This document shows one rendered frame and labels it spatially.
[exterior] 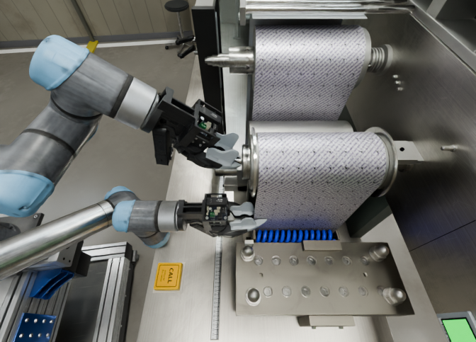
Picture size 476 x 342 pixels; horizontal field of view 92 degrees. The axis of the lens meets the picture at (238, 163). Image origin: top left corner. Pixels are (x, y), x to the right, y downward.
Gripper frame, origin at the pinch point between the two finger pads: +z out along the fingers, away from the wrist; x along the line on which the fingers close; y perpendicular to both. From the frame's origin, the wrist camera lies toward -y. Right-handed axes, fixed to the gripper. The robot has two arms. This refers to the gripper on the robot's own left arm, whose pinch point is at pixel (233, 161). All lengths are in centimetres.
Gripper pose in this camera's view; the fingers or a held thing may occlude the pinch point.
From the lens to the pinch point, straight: 50.7
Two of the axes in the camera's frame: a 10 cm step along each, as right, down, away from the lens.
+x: 0.0, -8.1, 5.9
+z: 7.7, 3.8, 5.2
